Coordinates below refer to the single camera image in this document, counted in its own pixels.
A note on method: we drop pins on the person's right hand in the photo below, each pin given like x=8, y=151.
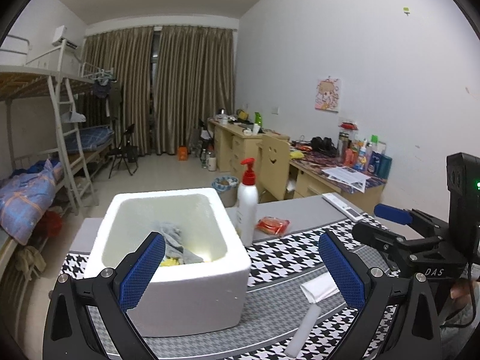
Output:
x=460, y=293

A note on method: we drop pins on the metal bunk bed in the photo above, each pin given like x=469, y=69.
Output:
x=38, y=96

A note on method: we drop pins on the grey cloth in box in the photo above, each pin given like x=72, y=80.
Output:
x=174, y=245

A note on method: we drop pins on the white cloth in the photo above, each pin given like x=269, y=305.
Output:
x=320, y=288

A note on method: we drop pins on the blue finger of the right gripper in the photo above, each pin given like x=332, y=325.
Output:
x=393, y=214

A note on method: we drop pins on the cartoon wall poster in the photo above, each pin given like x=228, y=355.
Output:
x=328, y=94

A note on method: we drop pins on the houndstooth table mat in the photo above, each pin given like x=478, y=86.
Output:
x=275, y=304

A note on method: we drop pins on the white remote control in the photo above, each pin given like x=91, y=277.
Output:
x=342, y=207

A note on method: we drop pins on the white foam roll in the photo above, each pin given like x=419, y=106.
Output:
x=298, y=340

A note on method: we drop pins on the white air conditioner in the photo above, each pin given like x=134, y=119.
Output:
x=60, y=37

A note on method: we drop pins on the wooden smiley chair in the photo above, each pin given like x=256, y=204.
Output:
x=274, y=173

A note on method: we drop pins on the trash bin with blue bag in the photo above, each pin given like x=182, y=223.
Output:
x=227, y=188

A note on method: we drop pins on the red snack packet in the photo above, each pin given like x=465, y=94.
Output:
x=272, y=226

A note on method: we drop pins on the white red pump bottle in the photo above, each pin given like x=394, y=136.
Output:
x=248, y=198

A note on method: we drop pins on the wooden desk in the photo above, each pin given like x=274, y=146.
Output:
x=232, y=146

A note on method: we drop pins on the orange box on floor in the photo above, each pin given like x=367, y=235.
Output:
x=182, y=153

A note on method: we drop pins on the blue plaid quilt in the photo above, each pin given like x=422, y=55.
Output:
x=24, y=200

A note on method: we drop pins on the blue carton on desk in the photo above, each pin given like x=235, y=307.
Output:
x=379, y=165

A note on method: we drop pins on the white papers on desk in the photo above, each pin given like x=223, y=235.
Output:
x=347, y=176

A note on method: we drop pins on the white foam box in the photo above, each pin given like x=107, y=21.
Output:
x=200, y=285

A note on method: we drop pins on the black folding chair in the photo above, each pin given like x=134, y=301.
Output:
x=124, y=152

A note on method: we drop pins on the brown window curtains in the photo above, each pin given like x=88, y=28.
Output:
x=169, y=87

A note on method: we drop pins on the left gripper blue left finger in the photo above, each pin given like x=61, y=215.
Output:
x=70, y=332

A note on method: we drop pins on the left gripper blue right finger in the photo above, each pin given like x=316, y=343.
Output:
x=414, y=332

